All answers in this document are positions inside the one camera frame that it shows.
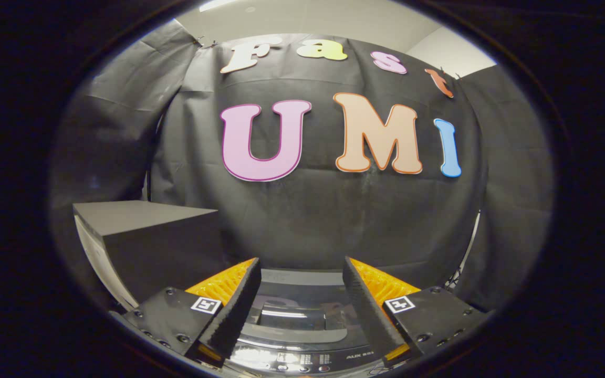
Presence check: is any dark washing machine lid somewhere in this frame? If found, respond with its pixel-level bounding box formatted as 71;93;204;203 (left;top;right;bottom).
239;269;372;351

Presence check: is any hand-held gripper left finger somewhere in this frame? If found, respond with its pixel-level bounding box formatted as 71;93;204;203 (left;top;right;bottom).
109;257;262;368

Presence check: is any black tripod stand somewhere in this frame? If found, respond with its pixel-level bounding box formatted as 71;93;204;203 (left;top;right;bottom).
447;210;482;290

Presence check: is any black backdrop cloth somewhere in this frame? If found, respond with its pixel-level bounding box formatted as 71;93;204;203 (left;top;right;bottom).
48;21;552;311

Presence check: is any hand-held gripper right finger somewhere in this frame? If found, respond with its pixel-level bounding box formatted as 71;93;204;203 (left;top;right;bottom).
342;256;492;368

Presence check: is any dark and beige cabinet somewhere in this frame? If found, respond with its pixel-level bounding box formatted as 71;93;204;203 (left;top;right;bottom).
73;199;230;311

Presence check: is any grey washing machine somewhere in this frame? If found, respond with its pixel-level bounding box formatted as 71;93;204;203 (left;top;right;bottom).
226;268;413;376

